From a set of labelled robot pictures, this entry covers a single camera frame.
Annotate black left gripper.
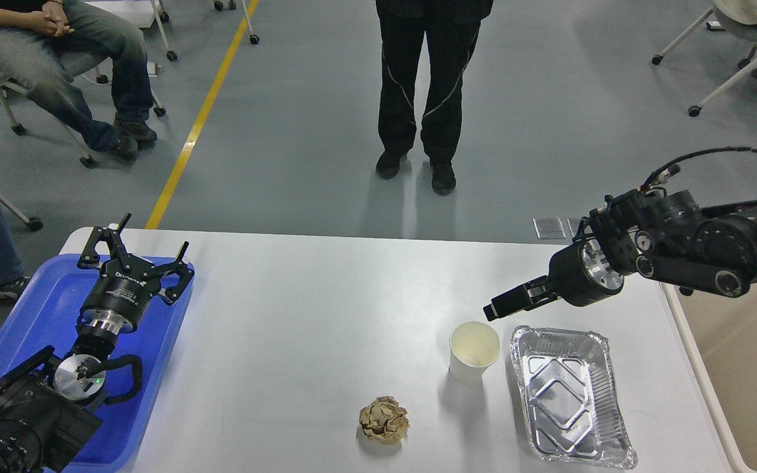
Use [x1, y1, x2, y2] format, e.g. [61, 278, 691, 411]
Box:
[76, 213, 195, 334]

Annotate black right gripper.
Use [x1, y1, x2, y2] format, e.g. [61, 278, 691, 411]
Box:
[483, 239, 624, 321]

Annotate white paper cup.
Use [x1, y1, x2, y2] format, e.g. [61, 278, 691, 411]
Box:
[449, 321, 501, 386]

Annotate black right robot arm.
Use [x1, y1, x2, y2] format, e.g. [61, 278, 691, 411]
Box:
[483, 149, 757, 321]

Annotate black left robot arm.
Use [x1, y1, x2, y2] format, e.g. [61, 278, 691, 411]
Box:
[0, 217, 195, 472]

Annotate left floor outlet plate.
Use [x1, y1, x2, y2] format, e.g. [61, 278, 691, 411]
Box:
[534, 217, 567, 240]

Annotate floor outlet plate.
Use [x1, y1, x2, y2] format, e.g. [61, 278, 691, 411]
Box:
[534, 217, 567, 240]
[566, 217, 591, 239]

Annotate right floor outlet plate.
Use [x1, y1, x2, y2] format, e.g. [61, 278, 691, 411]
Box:
[566, 217, 591, 239]

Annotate aluminium foil tray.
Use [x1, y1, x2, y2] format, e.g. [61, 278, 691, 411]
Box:
[509, 325, 639, 470]

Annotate blue plastic tray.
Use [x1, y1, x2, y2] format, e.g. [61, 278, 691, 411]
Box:
[0, 254, 193, 472]

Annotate crumpled brown paper ball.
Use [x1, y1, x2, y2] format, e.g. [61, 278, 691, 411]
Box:
[358, 395, 410, 445]

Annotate seated person in jeans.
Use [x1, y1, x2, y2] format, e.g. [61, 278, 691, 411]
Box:
[0, 1, 157, 160]

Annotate beige plastic bin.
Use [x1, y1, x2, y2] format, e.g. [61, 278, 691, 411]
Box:
[662, 284, 757, 472]

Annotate white rolling table legs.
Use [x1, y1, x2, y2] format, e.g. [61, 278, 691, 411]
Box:
[86, 0, 261, 63]

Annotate standing person in black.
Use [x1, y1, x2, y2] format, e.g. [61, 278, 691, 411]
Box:
[375, 1, 493, 196]

